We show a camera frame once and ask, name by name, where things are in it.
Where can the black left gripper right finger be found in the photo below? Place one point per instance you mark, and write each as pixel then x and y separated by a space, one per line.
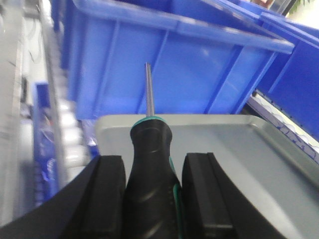
pixel 214 208

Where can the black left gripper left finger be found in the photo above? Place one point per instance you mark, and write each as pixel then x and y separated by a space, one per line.
pixel 89 207

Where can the silver metal tray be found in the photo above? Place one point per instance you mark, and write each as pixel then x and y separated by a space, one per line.
pixel 276 176

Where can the blue shelf bin right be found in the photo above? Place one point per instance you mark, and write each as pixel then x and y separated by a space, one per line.
pixel 292 82

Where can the blue shelf bin near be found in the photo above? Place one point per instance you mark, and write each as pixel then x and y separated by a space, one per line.
pixel 205 58

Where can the steel storage shelf rack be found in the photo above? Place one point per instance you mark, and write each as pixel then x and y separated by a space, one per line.
pixel 42 146

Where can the blue shelf bin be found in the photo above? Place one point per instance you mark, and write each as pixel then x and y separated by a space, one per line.
pixel 292 82
pixel 205 58

